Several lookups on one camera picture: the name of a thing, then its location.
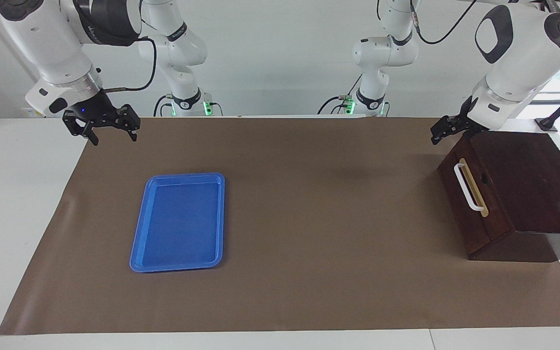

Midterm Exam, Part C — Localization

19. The blue plastic tray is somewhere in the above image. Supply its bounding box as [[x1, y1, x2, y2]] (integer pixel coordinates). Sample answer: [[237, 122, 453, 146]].
[[129, 173, 226, 273]]

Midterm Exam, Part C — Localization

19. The white drawer handle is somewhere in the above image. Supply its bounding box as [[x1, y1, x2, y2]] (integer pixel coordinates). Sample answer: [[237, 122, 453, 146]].
[[454, 163, 485, 212]]

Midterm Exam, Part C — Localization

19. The dark wooden drawer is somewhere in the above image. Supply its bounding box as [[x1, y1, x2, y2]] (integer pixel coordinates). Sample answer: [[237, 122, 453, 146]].
[[437, 138, 515, 260]]

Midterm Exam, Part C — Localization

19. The brown paper table mat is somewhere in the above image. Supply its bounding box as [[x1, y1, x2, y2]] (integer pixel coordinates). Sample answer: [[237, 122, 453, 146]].
[[0, 117, 560, 336]]

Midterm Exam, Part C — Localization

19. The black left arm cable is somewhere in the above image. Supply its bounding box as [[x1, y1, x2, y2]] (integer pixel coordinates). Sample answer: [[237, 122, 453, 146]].
[[409, 0, 477, 46]]

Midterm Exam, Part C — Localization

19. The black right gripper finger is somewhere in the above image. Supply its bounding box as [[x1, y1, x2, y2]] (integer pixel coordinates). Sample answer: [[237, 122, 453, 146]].
[[117, 104, 140, 142], [62, 111, 100, 146]]

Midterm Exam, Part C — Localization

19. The black base cable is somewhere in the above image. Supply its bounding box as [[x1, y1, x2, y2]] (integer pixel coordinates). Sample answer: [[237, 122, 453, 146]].
[[317, 74, 364, 116], [153, 94, 224, 117]]

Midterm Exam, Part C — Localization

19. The black right base cable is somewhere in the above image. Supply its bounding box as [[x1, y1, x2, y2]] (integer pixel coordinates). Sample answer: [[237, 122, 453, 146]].
[[153, 94, 224, 117]]

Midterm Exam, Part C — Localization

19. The dark brown wooden cabinet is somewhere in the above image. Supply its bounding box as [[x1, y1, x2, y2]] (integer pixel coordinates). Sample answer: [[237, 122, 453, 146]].
[[437, 130, 560, 263]]

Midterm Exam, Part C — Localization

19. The black left base cable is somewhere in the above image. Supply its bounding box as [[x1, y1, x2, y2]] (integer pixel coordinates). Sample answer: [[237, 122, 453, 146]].
[[317, 74, 364, 116]]

